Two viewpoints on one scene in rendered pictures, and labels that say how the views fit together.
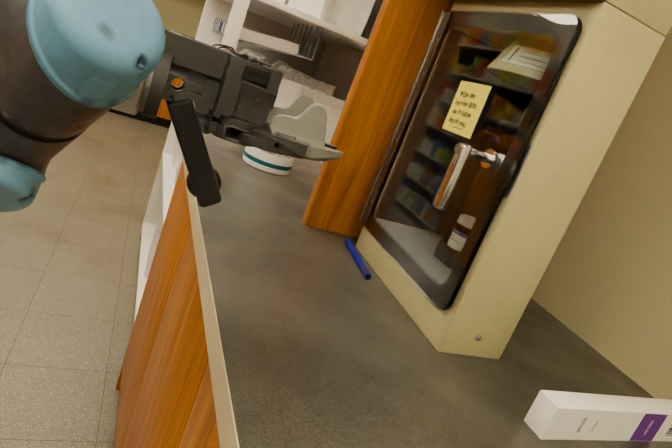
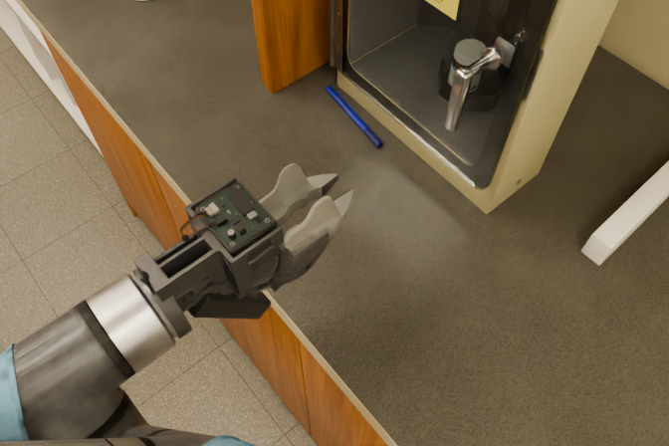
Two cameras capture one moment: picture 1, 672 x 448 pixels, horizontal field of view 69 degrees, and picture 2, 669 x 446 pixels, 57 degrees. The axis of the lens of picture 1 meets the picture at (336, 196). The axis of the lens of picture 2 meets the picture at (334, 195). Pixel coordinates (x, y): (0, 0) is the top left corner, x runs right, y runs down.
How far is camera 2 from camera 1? 0.49 m
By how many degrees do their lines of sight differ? 44
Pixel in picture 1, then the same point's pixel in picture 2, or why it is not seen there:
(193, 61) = (191, 281)
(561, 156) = (576, 33)
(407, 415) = (498, 331)
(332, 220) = (297, 69)
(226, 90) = (240, 279)
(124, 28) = not seen: outside the picture
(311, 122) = (320, 215)
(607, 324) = (626, 21)
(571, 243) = not seen: outside the picture
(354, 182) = (302, 22)
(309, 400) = (428, 379)
